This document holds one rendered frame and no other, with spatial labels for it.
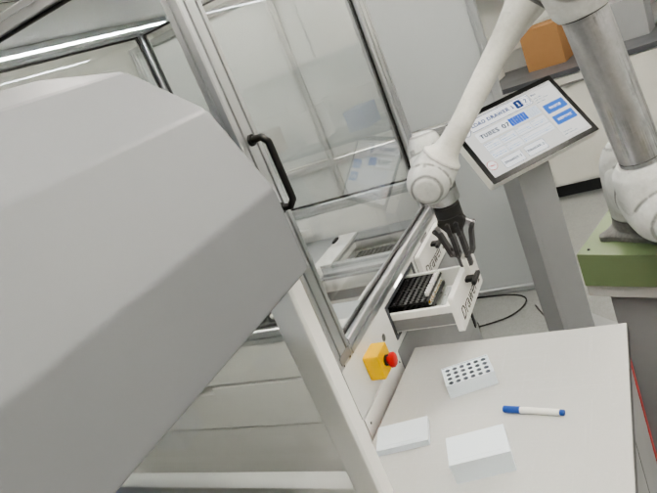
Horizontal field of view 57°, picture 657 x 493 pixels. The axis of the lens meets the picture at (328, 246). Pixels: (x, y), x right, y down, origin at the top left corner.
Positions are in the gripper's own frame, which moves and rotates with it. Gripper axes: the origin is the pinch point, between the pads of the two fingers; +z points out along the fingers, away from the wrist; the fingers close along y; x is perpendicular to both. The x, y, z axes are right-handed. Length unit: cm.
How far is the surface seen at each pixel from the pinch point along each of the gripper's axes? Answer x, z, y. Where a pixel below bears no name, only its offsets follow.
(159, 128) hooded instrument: 94, -71, 1
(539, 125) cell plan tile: -88, -13, -16
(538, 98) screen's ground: -99, -21, -17
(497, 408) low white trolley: 43.6, 17.2, -10.1
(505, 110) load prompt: -89, -22, -6
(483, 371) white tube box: 33.4, 13.7, -6.2
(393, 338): 19.6, 9.4, 21.3
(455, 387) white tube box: 38.1, 14.4, 0.4
